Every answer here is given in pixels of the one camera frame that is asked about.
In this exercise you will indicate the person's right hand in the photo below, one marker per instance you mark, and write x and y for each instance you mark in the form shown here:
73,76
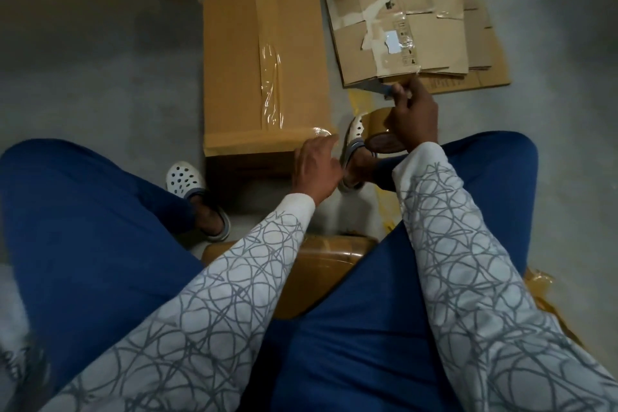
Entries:
415,115

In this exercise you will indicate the person's left hand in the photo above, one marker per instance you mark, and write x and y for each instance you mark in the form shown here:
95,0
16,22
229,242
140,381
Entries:
317,170

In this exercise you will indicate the brown packing tape roll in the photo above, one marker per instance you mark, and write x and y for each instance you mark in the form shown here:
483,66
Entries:
377,132

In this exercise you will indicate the large black-label cardboard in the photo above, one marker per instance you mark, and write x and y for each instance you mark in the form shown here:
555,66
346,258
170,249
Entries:
232,50

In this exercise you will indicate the person's right forearm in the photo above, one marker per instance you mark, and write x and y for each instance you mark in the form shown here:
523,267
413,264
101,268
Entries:
483,281

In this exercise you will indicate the person's left forearm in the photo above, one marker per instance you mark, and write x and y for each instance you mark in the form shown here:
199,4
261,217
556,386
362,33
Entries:
193,330

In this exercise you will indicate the person's right white clog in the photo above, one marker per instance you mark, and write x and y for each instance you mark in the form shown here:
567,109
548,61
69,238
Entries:
353,136

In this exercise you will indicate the person's white clog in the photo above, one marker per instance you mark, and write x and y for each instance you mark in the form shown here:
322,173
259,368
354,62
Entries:
183,178
353,136

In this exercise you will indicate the flat brown cardboard sheet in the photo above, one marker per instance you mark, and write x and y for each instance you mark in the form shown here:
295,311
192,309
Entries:
492,59

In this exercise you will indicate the person's left white clog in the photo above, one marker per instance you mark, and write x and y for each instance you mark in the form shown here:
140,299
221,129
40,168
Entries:
183,178

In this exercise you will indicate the crumpled brown tape scraps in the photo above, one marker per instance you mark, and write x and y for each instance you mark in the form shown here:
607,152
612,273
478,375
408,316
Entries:
546,296

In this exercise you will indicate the person's blue trousers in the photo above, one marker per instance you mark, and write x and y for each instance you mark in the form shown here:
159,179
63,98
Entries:
87,233

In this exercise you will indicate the brown plastic-wrapped stool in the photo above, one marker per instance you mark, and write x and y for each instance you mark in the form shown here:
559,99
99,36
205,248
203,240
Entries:
319,267

